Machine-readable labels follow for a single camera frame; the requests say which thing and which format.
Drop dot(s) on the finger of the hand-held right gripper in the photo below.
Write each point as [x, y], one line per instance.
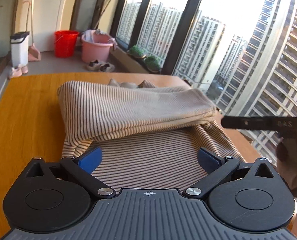
[246, 123]

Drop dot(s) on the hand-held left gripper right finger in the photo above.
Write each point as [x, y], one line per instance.
[208, 160]

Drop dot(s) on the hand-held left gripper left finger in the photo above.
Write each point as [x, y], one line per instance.
[91, 160]

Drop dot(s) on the beige striped sweater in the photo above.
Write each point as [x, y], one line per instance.
[138, 110]

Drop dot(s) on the pink plastic basin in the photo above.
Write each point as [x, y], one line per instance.
[96, 50]

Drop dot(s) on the pink slipper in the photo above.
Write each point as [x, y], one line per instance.
[25, 69]
[15, 73]

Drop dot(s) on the red plastic bucket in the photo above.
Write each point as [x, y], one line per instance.
[65, 45]

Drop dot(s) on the pink dustpan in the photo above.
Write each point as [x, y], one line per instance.
[34, 53]

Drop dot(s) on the white trash bin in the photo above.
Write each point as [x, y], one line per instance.
[19, 51]

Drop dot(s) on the frosted glass door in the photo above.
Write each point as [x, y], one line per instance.
[88, 5]

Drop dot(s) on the long mop pole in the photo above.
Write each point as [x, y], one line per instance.
[111, 3]

